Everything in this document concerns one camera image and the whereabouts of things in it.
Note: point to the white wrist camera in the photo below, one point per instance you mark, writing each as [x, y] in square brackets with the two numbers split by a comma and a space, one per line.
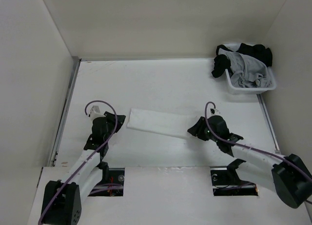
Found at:
[214, 111]
[95, 113]

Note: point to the white plastic basket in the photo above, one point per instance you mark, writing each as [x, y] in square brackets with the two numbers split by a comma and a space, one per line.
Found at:
[239, 90]

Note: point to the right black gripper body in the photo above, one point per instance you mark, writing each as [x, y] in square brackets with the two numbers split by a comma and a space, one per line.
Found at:
[202, 132]

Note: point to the black tank top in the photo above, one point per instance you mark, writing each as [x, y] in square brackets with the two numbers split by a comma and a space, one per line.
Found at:
[258, 51]

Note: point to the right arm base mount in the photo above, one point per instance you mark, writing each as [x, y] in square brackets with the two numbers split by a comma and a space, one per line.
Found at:
[226, 182]

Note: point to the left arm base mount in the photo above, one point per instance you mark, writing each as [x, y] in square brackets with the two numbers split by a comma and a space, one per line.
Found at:
[111, 185]

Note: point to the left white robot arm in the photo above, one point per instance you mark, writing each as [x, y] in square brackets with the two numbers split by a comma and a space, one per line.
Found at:
[62, 199]

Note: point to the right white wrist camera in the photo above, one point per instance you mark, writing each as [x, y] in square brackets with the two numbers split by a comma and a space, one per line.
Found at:
[214, 111]

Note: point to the white tank top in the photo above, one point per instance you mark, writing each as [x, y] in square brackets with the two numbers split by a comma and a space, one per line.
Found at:
[168, 124]

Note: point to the grey tank top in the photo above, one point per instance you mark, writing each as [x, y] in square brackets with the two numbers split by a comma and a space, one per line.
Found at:
[248, 72]

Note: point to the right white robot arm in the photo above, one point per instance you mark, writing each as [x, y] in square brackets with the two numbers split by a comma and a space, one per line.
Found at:
[287, 176]

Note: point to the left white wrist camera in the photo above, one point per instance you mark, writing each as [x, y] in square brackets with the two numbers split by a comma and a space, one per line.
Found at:
[95, 113]

